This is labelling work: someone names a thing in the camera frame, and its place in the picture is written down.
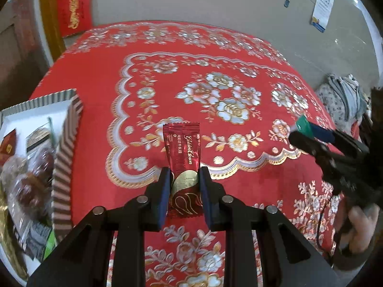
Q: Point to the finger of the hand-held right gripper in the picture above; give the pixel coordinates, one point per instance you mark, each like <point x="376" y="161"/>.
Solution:
<point x="318" y="131"/>
<point x="305" y="143"/>

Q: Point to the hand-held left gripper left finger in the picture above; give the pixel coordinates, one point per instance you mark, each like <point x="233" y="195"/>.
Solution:
<point x="164" y="197"/>

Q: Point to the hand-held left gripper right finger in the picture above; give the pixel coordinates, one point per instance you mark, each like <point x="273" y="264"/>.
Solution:
<point x="206" y="197"/>

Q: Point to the red glossy coffee packet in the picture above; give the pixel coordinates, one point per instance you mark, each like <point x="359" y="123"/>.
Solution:
<point x="181" y="155"/>

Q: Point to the striped cardboard box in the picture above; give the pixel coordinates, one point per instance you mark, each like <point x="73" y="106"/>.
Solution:
<point x="64" y="155"/>

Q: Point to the small clear bag red dates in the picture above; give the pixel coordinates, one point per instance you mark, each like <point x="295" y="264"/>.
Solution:
<point x="45" y="163"/>

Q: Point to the black packet with green edges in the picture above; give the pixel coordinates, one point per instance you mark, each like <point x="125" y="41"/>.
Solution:
<point x="37" y="240"/>

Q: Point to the snacks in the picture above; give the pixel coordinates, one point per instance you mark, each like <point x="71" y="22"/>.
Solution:
<point x="27" y="191"/>

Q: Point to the large zip bag of nuts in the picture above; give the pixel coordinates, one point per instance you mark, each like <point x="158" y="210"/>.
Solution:
<point x="13" y="167"/>

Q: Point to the long gold foil packet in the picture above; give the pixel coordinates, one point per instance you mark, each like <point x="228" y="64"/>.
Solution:
<point x="9" y="245"/>

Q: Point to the red packet gold logo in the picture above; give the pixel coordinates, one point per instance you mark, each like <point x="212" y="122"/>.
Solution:
<point x="8" y="148"/>

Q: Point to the person's right hand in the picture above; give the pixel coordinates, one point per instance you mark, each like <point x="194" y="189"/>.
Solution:
<point x="357" y="233"/>

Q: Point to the floral cloth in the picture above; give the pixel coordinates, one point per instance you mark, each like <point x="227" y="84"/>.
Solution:
<point x="335" y="104"/>

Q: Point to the stack of grey clothes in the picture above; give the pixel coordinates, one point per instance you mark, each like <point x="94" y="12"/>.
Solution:
<point x="348" y="92"/>

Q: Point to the red floral tablecloth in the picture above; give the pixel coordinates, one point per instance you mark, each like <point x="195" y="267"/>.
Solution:
<point x="269" y="185"/>

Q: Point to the wall calendar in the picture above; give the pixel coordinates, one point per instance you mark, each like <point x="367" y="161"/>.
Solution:
<point x="324" y="6"/>

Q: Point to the red wall poster gold figure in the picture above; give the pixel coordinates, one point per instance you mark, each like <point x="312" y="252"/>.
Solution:
<point x="74" y="12"/>

